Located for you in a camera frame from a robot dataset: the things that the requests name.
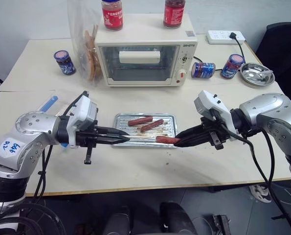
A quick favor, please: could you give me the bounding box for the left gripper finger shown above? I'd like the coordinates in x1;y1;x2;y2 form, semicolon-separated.
98;136;131;146
98;126;127;137

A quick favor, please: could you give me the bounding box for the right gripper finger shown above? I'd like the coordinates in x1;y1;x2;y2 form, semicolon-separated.
176;125;206;143
174;136;210;149

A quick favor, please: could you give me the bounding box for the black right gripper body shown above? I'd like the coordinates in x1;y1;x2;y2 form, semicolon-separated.
200;117;231;150

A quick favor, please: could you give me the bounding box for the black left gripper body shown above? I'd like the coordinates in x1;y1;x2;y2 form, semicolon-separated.
75;121;106;165

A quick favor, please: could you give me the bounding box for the red-brown sausage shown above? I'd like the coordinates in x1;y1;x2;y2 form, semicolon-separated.
127;116;153;127
140;118;165;133
156;136;181;145

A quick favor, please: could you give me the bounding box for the thin wooden skewer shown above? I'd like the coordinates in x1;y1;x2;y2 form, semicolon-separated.
123;133;158;141

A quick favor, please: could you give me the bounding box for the ribbed metal baking tray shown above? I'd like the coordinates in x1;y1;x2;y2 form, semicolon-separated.
112;113;179;149

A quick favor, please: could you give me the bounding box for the clear packet with blue strip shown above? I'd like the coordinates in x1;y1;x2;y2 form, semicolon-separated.
37;94;70;117

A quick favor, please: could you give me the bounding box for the blue-label jar with pink lid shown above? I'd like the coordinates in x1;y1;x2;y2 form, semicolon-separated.
53;50;77;75
220;53;245;80
190;61;216;79

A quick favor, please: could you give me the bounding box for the stainless steel bowl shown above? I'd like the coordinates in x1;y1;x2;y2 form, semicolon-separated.
240;62;276;89

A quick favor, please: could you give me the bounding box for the white sneaker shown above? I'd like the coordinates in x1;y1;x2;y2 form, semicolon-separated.
248;184;273;203

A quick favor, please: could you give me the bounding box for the dark rounded shape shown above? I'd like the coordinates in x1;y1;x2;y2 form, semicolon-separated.
103;205;132;235
159;201;198;235

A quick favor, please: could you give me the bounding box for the clear bag of bread slices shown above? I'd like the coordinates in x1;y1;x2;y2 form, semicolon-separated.
67;0;103;87

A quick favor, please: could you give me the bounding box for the white power strip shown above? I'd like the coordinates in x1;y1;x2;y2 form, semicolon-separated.
206;29;247;46

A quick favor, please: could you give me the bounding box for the black office chair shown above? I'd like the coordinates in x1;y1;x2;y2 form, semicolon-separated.
254;22;291;104

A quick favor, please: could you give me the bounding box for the cream toaster oven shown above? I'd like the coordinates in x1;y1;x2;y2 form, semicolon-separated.
94;13;198;88

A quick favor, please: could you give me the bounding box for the red jar with pink label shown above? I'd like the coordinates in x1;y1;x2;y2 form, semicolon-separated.
101;0;124;31

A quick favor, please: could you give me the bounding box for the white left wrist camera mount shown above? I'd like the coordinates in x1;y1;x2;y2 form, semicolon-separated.
66;94;99;149

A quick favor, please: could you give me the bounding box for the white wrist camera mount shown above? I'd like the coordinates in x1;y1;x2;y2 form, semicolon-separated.
66;94;99;149
193;90;237;143

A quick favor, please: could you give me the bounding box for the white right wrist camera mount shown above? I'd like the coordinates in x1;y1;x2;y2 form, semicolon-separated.
193;90;237;143

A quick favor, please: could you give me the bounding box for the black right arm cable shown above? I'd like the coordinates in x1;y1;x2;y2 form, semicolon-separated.
210;109;291;235

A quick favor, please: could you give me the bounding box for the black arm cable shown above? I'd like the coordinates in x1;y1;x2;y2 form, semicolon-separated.
32;91;90;205
210;109;291;235

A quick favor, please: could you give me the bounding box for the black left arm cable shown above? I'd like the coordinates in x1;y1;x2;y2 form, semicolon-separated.
32;91;90;205

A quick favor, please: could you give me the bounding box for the black metal bracket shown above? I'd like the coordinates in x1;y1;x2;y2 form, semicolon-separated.
212;214;234;235

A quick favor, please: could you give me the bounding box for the black oven power cable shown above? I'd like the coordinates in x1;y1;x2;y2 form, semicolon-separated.
192;32;246;73

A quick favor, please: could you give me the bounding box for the black cable bundle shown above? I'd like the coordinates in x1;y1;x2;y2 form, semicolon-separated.
0;202;66;235

